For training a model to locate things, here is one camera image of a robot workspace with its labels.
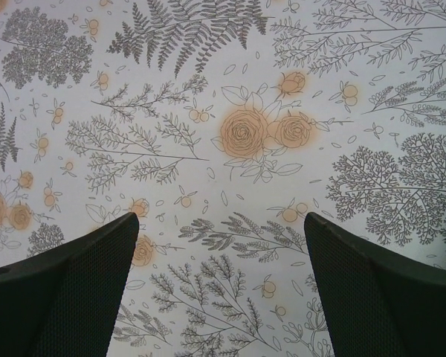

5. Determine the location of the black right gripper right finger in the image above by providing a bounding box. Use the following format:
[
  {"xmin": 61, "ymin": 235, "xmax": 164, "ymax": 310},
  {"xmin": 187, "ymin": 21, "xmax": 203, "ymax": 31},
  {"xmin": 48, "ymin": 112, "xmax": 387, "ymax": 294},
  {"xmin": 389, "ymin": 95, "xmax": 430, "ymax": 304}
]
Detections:
[{"xmin": 304, "ymin": 213, "xmax": 446, "ymax": 356}]

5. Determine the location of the floral patterned table mat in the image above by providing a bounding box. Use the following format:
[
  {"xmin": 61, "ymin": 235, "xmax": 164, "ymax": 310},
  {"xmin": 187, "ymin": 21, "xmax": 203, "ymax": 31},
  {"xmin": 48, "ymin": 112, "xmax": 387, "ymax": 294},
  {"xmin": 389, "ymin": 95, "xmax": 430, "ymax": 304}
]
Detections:
[{"xmin": 0, "ymin": 1, "xmax": 446, "ymax": 356}]

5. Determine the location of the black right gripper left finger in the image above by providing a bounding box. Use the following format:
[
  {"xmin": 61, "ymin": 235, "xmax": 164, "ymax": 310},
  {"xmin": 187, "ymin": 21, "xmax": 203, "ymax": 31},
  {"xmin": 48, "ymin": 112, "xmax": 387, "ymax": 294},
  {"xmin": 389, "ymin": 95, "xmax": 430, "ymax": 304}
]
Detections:
[{"xmin": 0, "ymin": 213, "xmax": 139, "ymax": 356}]

